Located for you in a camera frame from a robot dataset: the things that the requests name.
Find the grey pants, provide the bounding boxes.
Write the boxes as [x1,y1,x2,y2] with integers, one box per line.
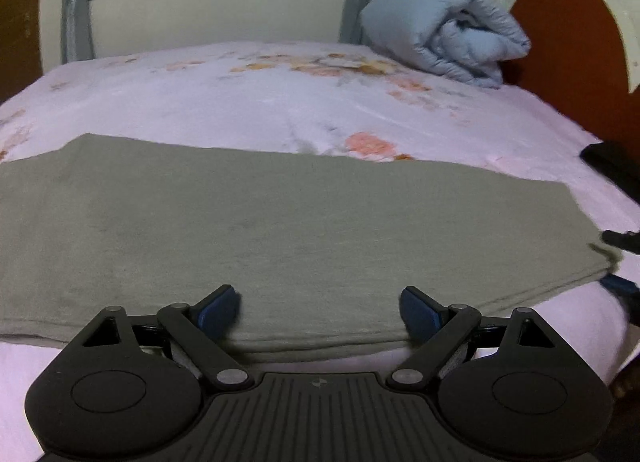
[0,133,623,349]

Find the rolled light blue quilt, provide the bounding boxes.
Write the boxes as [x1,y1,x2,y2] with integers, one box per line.
[359,0,532,89]

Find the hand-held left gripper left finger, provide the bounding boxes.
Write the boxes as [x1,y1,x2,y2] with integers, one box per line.
[65,284,256,391]

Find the bed with pink floral sheet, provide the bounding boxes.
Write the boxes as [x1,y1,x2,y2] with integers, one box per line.
[0,40,640,448]

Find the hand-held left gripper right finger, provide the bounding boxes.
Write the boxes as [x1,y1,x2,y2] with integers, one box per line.
[386,285,563,391]

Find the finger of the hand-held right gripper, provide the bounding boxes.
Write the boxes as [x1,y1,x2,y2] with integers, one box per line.
[599,274,640,304]
[602,228,640,256]

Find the red-brown wooden headboard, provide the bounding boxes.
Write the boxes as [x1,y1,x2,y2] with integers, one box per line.
[502,0,640,144]

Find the brown wooden door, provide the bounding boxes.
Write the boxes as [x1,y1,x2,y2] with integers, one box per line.
[0,0,47,104]

